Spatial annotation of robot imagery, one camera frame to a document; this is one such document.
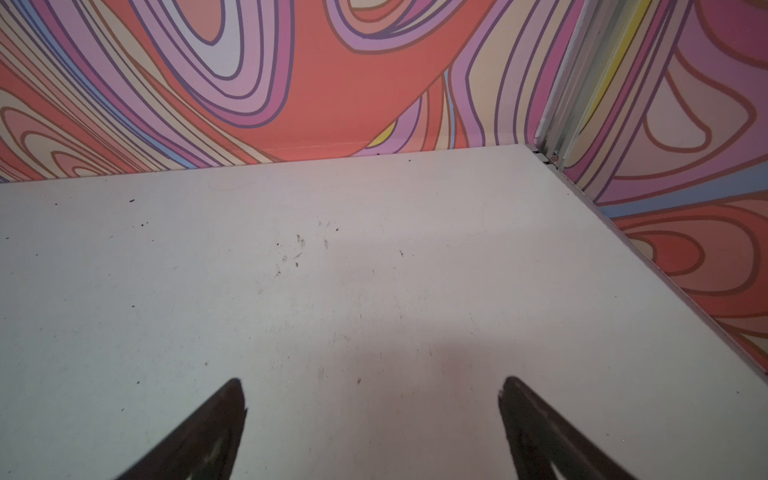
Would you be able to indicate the aluminium corner frame post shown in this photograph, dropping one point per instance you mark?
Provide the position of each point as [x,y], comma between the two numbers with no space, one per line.
[602,37]

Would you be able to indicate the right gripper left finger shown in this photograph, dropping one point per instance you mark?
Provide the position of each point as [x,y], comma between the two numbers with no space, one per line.
[204,445]

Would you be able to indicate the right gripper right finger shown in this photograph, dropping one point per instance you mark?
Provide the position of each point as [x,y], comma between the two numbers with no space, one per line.
[544,445]

